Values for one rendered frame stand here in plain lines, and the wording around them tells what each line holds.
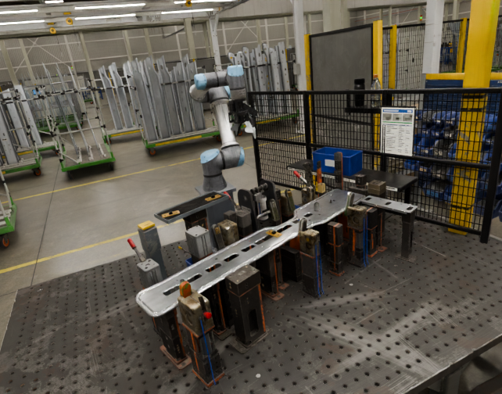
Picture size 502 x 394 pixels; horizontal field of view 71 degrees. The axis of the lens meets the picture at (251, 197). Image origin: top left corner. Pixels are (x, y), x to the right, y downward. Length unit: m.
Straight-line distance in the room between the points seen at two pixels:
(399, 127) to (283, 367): 1.54
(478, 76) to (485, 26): 0.23
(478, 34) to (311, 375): 1.76
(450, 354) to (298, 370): 0.58
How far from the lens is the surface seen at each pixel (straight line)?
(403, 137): 2.36
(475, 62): 2.21
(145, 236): 1.69
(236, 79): 1.76
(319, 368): 1.51
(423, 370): 1.56
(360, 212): 1.87
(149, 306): 1.44
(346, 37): 4.07
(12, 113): 10.93
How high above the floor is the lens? 1.82
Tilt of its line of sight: 22 degrees down
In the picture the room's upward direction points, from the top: 7 degrees counter-clockwise
